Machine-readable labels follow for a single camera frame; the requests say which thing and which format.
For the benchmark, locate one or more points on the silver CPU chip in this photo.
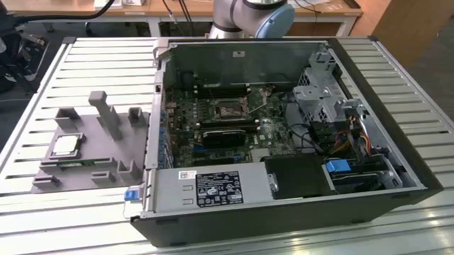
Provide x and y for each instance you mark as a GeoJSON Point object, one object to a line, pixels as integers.
{"type": "Point", "coordinates": [65, 144]}

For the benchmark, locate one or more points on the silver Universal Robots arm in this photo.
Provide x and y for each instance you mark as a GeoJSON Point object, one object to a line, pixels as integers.
{"type": "Point", "coordinates": [240, 16]}

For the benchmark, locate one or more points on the black RAM slot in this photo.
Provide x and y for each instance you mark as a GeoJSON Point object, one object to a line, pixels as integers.
{"type": "Point", "coordinates": [227, 85]}
{"type": "Point", "coordinates": [227, 89]}
{"type": "Point", "coordinates": [228, 129]}
{"type": "Point", "coordinates": [227, 96]}
{"type": "Point", "coordinates": [228, 121]}
{"type": "Point", "coordinates": [228, 124]}
{"type": "Point", "coordinates": [227, 92]}

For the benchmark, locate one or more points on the black CPU socket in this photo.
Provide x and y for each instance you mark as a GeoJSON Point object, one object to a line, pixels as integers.
{"type": "Point", "coordinates": [228, 110]}

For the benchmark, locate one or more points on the green motherboard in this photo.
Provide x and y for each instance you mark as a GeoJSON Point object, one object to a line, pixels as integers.
{"type": "Point", "coordinates": [270, 132]}

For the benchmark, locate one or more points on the thin metal locking lever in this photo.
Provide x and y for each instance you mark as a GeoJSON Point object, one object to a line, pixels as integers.
{"type": "Point", "coordinates": [262, 104]}

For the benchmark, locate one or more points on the small silver heat sink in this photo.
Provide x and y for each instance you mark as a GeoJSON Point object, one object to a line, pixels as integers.
{"type": "Point", "coordinates": [262, 154]}

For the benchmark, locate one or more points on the black power supply label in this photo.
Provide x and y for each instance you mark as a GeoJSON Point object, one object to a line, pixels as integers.
{"type": "Point", "coordinates": [219, 189]}

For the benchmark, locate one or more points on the grey power supply box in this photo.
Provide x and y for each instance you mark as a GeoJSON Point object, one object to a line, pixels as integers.
{"type": "Point", "coordinates": [169, 183]}

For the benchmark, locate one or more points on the silver metal drive cage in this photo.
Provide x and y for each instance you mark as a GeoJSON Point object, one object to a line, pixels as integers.
{"type": "Point", "coordinates": [319, 98]}

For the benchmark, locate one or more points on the blue disk carrier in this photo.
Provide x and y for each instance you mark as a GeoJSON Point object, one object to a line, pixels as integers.
{"type": "Point", "coordinates": [338, 166]}

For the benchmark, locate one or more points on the grey plastic parts rack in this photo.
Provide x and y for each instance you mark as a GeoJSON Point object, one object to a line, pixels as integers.
{"type": "Point", "coordinates": [103, 148]}

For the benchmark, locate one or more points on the blue plastic case latch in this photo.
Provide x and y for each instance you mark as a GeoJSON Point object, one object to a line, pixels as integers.
{"type": "Point", "coordinates": [132, 194]}

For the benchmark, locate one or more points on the black open PC case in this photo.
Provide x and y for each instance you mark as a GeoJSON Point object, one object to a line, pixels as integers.
{"type": "Point", "coordinates": [248, 228]}

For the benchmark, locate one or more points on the green RAM stick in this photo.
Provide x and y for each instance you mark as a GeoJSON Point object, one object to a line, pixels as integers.
{"type": "Point", "coordinates": [95, 162]}

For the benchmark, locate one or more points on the wooden desk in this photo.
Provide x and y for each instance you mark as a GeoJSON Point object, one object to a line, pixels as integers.
{"type": "Point", "coordinates": [148, 10]}

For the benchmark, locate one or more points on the brown wooden cabinet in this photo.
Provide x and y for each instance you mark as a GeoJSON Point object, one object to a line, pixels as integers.
{"type": "Point", "coordinates": [407, 26]}

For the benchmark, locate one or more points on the black office chair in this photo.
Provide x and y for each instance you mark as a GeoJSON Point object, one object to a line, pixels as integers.
{"type": "Point", "coordinates": [13, 53]}

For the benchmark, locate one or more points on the white sticker on case wall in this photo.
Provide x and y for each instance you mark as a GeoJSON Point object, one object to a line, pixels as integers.
{"type": "Point", "coordinates": [238, 54]}

